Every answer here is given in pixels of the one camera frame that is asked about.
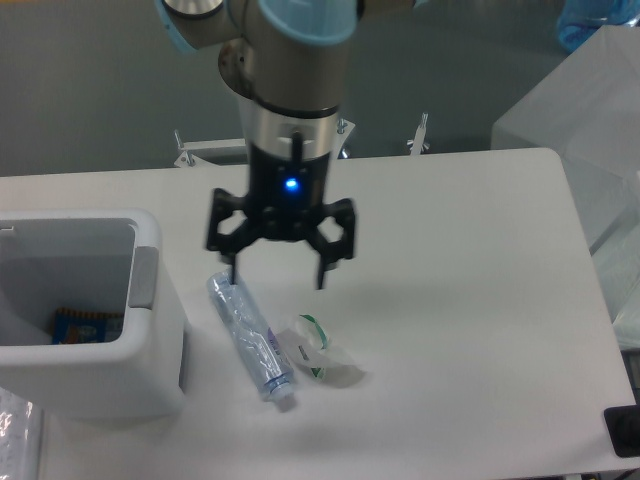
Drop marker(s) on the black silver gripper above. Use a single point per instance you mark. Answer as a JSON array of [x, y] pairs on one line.
[[284, 199]]

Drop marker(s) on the white push-lid trash can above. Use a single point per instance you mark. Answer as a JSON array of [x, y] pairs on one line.
[[99, 260]]

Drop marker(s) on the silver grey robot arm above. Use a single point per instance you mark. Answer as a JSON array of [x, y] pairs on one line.
[[287, 60]]

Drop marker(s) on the crushed clear plastic bottle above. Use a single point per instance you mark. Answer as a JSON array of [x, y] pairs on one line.
[[253, 338]]

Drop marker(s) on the crumpled white green wrapper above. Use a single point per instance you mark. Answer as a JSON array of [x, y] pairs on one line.
[[313, 351]]

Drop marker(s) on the blue snack packet in bin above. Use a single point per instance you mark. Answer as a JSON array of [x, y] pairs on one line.
[[72, 327]]

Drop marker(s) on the clear plastic film sheet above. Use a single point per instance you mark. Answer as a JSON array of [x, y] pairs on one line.
[[20, 437]]

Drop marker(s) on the blue plastic bag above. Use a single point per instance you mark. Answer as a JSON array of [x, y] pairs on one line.
[[579, 20]]

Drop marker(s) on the black device at table edge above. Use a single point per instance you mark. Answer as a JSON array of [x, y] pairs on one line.
[[623, 426]]

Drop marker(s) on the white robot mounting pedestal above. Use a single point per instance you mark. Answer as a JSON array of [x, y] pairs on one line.
[[220, 150]]

